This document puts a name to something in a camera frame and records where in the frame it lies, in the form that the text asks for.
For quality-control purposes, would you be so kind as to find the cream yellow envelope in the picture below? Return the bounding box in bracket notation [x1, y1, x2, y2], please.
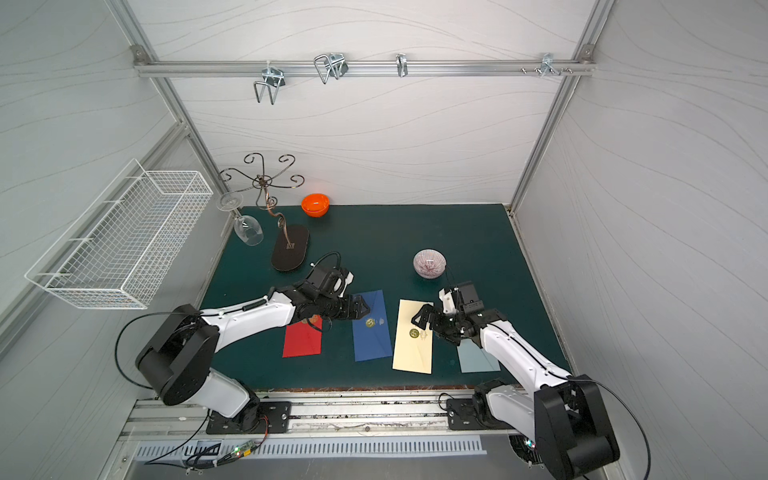
[392, 299, 433, 374]

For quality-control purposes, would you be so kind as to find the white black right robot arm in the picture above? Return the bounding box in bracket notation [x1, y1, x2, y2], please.
[411, 282, 620, 479]

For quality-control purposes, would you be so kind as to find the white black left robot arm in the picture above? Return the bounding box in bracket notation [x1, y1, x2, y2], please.
[135, 265, 370, 425]

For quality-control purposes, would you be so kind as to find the blue envelope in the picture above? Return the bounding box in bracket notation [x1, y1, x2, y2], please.
[352, 290, 393, 362]

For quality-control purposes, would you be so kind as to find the light teal envelope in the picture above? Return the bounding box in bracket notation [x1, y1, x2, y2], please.
[457, 341, 500, 374]

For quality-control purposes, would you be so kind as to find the red envelope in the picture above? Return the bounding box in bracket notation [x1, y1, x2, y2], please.
[282, 315, 323, 358]

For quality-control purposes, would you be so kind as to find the pink striped glass bowl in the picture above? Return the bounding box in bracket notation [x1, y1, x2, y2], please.
[413, 249, 447, 280]

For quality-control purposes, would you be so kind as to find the copper wine glass stand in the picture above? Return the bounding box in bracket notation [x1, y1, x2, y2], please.
[219, 152, 310, 272]

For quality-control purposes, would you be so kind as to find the orange bowl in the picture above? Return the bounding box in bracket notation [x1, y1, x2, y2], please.
[301, 193, 330, 218]

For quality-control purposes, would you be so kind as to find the clear wine glass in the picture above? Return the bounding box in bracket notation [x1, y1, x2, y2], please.
[217, 192, 264, 246]

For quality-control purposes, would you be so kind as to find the white vented strip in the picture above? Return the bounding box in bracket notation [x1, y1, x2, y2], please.
[134, 435, 487, 461]

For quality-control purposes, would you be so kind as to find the small green circuit board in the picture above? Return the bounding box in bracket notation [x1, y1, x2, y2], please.
[231, 440, 259, 458]

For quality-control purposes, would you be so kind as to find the metal double hook left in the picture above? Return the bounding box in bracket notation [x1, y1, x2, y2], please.
[253, 66, 286, 105]

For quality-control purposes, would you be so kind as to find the metal double hook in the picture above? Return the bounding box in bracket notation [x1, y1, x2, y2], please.
[313, 53, 349, 84]
[253, 66, 286, 105]

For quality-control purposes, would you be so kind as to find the metal double hook middle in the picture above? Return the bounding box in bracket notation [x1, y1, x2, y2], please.
[313, 53, 349, 84]

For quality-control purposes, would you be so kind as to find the small metal hook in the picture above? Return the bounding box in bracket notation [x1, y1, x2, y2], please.
[395, 53, 408, 78]

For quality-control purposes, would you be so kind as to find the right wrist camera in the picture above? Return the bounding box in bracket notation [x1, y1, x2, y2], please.
[438, 287, 457, 316]

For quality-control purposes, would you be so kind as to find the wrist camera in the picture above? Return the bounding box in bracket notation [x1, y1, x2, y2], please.
[438, 287, 457, 316]
[335, 271, 354, 297]

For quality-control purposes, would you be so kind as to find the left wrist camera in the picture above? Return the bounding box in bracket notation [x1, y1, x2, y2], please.
[335, 271, 354, 297]

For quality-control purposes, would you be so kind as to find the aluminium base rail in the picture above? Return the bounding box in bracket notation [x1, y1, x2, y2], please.
[118, 388, 473, 441]

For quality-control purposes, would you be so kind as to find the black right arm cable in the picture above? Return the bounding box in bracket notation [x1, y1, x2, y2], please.
[569, 377, 652, 480]

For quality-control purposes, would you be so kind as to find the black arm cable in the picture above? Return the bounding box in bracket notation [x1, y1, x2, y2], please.
[113, 311, 181, 390]
[569, 377, 652, 480]

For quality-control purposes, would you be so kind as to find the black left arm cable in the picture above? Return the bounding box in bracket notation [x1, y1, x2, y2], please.
[113, 311, 181, 390]

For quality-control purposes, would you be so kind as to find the white wire basket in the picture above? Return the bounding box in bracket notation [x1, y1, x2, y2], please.
[24, 159, 213, 310]

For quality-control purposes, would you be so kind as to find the metal bracket hook right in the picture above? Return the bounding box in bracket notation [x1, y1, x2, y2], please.
[520, 53, 573, 77]

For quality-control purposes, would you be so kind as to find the aluminium overhead rail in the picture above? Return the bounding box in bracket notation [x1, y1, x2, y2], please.
[134, 57, 597, 79]

